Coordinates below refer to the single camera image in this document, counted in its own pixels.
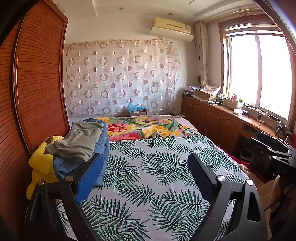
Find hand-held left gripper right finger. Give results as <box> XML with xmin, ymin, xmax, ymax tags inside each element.
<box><xmin>188</xmin><ymin>153</ymin><xmax>268</xmax><ymax>241</ymax></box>

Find leaf print bed sheet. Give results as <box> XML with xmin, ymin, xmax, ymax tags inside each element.
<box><xmin>57</xmin><ymin>134</ymin><xmax>250</xmax><ymax>241</ymax></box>

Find pile of newspapers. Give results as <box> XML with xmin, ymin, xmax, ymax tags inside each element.
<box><xmin>201</xmin><ymin>84</ymin><xmax>222</xmax><ymax>93</ymax></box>

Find person's right hand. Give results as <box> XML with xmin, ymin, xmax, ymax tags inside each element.
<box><xmin>272</xmin><ymin>177</ymin><xmax>287</xmax><ymax>209</ymax></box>

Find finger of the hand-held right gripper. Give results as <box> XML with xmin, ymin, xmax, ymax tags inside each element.
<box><xmin>249</xmin><ymin>137</ymin><xmax>281</xmax><ymax>160</ymax></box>
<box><xmin>257</xmin><ymin>131</ymin><xmax>292</xmax><ymax>149</ymax></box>

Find wooden slatted wardrobe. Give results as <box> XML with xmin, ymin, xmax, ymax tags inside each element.
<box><xmin>0</xmin><ymin>0</ymin><xmax>71</xmax><ymax>241</ymax></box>

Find red cloth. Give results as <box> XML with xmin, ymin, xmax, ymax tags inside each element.
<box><xmin>222</xmin><ymin>148</ymin><xmax>251</xmax><ymax>168</ymax></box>

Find grey pants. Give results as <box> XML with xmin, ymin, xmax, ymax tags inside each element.
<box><xmin>46</xmin><ymin>121</ymin><xmax>104</xmax><ymax>163</ymax></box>

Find white air deflector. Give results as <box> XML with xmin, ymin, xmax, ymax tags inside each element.
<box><xmin>149</xmin><ymin>27</ymin><xmax>194</xmax><ymax>42</ymax></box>

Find floral blanket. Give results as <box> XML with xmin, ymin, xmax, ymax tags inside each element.
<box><xmin>96</xmin><ymin>116</ymin><xmax>222</xmax><ymax>153</ymax></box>

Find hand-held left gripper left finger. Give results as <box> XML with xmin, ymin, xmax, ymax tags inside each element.
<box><xmin>23</xmin><ymin>153</ymin><xmax>107</xmax><ymax>241</ymax></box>

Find folded blue jeans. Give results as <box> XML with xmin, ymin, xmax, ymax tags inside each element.
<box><xmin>53</xmin><ymin>118</ymin><xmax>110</xmax><ymax>188</ymax></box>

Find circle pattern sheer curtain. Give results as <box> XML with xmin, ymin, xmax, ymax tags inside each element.
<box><xmin>66</xmin><ymin>39</ymin><xmax>181</xmax><ymax>116</ymax></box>

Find wooden cabinet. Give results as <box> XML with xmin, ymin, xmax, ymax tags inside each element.
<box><xmin>181</xmin><ymin>94</ymin><xmax>296</xmax><ymax>163</ymax></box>

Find patterned window drape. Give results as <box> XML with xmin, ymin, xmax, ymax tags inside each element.
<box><xmin>195</xmin><ymin>21</ymin><xmax>210</xmax><ymax>86</ymax></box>

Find wooden framed window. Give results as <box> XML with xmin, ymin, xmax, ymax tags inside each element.
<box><xmin>217</xmin><ymin>14</ymin><xmax>296</xmax><ymax>121</ymax></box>

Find cream air conditioner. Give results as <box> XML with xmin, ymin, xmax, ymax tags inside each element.
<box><xmin>152</xmin><ymin>17</ymin><xmax>191</xmax><ymax>35</ymax></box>

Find yellow garment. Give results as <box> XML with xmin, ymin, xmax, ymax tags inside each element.
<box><xmin>26</xmin><ymin>136</ymin><xmax>64</xmax><ymax>200</ymax></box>

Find blue plastic bag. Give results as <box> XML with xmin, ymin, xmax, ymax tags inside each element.
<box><xmin>128</xmin><ymin>103</ymin><xmax>147</xmax><ymax>112</ymax></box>

